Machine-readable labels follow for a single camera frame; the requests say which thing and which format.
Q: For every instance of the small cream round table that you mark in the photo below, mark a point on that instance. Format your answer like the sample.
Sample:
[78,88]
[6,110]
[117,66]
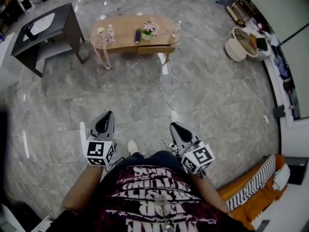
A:
[233,49]

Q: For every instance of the metal shelf rack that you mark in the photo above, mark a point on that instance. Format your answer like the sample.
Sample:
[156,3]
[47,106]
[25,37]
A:
[240,11]

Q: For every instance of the clear plastic bottle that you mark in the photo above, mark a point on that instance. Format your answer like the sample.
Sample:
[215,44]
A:
[177,28]
[110,34]

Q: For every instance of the grey roller blind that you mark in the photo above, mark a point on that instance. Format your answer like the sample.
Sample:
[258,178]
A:
[277,6]
[301,81]

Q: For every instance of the dark red angled bracket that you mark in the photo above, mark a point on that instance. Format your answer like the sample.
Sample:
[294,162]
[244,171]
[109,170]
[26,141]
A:
[120,9]

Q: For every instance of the white round chair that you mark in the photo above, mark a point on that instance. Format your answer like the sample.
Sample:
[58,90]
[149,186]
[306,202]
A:
[264,54]

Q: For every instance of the black laptop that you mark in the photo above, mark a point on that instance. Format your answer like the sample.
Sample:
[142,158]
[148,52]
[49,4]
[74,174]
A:
[262,43]

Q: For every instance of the person's left forearm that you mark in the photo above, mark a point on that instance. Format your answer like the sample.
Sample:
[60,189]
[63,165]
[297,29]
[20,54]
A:
[79,190]

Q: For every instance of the potted pink flowers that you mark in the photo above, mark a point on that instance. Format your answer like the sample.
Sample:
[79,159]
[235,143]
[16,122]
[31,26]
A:
[147,36]

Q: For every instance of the dark vanity cabinet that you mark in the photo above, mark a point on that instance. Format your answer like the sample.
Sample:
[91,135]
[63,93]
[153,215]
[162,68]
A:
[70,20]

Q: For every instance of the striped black white blanket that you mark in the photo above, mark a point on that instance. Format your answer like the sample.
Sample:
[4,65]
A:
[253,185]

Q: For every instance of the pile of clothes and bags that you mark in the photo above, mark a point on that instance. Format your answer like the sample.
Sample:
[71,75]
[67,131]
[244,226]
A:
[282,64]

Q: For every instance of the wooden coffee table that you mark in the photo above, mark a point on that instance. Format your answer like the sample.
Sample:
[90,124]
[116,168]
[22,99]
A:
[125,30]

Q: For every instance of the black faucet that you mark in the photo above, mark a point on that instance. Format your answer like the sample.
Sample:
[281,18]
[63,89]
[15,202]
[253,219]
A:
[30,30]

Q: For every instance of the white power adapter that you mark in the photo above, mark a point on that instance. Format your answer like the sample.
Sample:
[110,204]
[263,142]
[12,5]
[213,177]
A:
[266,119]

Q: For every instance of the white power strip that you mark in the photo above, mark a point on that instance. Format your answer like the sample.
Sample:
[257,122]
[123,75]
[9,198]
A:
[172,147]

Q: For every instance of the white sink basin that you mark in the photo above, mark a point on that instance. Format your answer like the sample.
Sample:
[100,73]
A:
[43,23]

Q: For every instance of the white cloth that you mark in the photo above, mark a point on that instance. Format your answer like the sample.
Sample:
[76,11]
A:
[282,175]

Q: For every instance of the person's dark blue trousers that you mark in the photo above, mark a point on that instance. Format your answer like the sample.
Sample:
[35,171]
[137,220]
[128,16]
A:
[159,158]

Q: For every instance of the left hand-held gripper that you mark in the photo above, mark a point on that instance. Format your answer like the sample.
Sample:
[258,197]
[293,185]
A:
[99,151]

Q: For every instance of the black box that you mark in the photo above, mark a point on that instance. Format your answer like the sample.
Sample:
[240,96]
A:
[298,170]

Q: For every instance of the white framed black panel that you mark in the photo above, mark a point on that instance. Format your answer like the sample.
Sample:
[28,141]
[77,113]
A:
[26,4]

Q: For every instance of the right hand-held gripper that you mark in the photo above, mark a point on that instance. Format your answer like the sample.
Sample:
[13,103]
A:
[198,158]

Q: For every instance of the dark remote control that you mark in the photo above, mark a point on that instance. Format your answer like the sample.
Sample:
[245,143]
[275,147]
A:
[137,36]

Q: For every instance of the person's dark printed shirt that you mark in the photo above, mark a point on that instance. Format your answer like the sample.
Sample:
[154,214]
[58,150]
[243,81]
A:
[149,202]

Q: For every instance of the dark grey box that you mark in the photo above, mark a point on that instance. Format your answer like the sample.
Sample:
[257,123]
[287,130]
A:
[279,111]

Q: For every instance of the orange sofa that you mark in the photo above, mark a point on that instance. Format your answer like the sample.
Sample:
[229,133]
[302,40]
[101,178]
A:
[260,202]

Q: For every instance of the person's left white shoe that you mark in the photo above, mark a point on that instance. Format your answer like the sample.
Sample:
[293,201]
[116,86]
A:
[132,147]

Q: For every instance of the white bathtub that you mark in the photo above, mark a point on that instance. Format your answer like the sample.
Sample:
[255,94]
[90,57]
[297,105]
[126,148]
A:
[7,64]

